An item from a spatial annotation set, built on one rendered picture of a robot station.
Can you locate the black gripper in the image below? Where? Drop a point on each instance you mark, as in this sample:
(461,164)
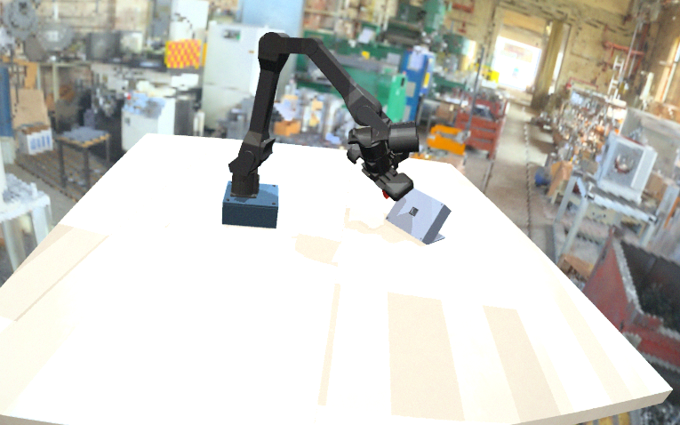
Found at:
(395,184)

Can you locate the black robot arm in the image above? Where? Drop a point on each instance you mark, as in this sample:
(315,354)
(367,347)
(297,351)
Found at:
(257,146)

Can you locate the grey sloped panel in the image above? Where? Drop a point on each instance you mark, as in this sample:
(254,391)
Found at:
(420,215)

